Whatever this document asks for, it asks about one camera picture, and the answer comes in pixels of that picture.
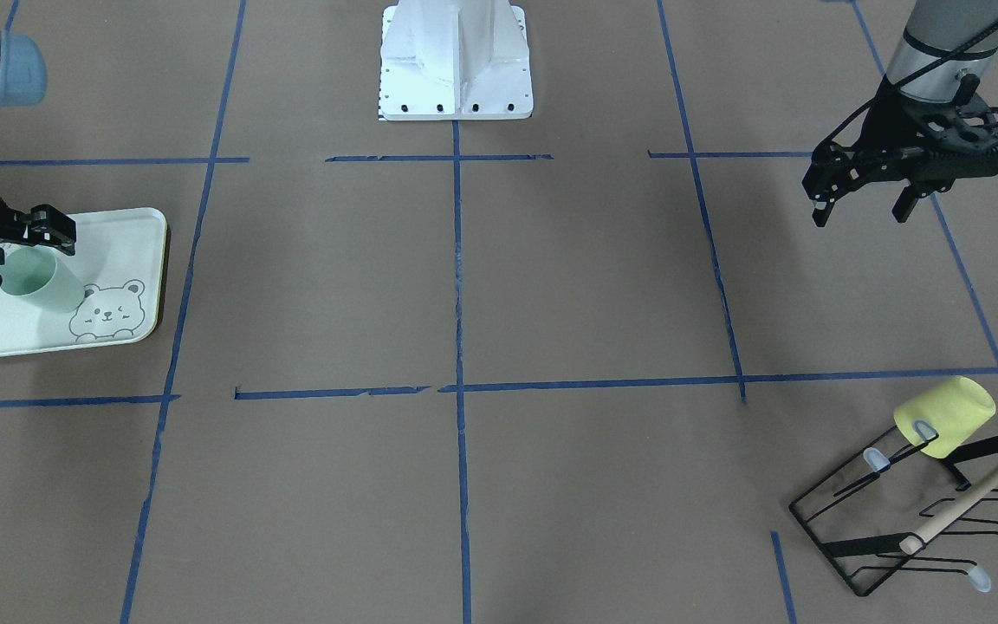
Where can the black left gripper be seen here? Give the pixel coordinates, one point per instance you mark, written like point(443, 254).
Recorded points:
point(883, 126)

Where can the pale green cup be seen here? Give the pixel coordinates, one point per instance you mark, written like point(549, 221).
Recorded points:
point(38, 277)

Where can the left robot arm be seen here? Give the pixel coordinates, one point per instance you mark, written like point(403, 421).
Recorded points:
point(941, 41)

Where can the white bear tray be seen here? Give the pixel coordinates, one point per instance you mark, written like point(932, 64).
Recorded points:
point(120, 259)

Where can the yellow cup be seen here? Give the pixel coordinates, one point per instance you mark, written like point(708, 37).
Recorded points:
point(955, 409)

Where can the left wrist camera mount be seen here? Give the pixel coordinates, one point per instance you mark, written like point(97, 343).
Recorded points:
point(961, 136)

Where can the black wire cup rack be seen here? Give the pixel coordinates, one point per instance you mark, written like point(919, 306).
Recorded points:
point(863, 563)

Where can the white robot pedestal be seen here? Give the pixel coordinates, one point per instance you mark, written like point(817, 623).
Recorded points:
point(454, 60)

